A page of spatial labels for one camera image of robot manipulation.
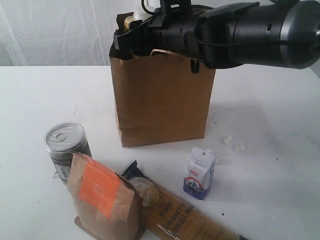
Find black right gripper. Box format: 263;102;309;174
113;8;203;59

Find yellow grain bottle white cap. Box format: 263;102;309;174
124;0;160;33

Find brown paper shopping bag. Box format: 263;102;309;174
109;46;216;147

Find brown pouch with orange label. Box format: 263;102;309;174
67;153;145;240

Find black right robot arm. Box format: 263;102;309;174
149;0;320;69

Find white curtain backdrop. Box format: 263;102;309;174
0;0;320;68

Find dark can with pull-tab lid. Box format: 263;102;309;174
44;122;92;184

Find white paper scrap left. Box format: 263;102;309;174
223;135;234;145

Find white paper scrap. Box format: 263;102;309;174
234;144;247;153
223;135;234;145

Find small white blue salt pack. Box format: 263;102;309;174
183;147;217;200

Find white paper scrap right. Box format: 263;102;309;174
234;144;247;153

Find spaghetti packet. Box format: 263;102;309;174
121;160;245;240

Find black camera cable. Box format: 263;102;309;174
140;0;163;15

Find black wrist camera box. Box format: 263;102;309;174
160;0;192;15

